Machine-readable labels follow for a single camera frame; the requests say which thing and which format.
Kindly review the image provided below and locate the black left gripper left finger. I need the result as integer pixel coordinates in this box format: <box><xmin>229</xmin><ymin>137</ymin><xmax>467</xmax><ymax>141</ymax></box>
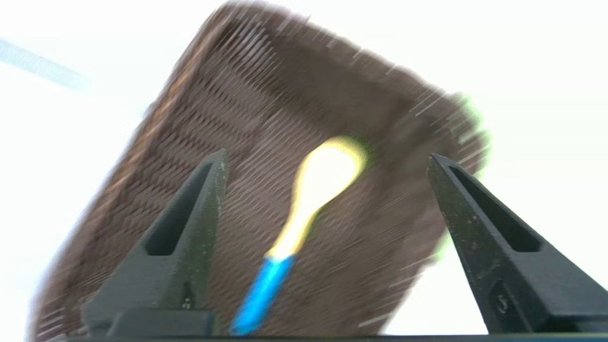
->
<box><xmin>81</xmin><ymin>149</ymin><xmax>231</xmax><ymax>333</ymax></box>

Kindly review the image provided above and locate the dark brown wicker basket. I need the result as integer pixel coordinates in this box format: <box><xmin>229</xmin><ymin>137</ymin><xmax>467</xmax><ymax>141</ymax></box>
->
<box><xmin>28</xmin><ymin>0</ymin><xmax>490</xmax><ymax>340</ymax></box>

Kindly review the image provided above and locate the yellow spoon with blue handle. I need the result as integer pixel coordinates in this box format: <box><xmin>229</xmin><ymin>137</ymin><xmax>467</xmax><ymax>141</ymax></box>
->
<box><xmin>229</xmin><ymin>137</ymin><xmax>369</xmax><ymax>337</ymax></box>

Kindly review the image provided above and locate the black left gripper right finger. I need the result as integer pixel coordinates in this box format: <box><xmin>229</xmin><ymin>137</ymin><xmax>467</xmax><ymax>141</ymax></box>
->
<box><xmin>427</xmin><ymin>153</ymin><xmax>608</xmax><ymax>333</ymax></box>

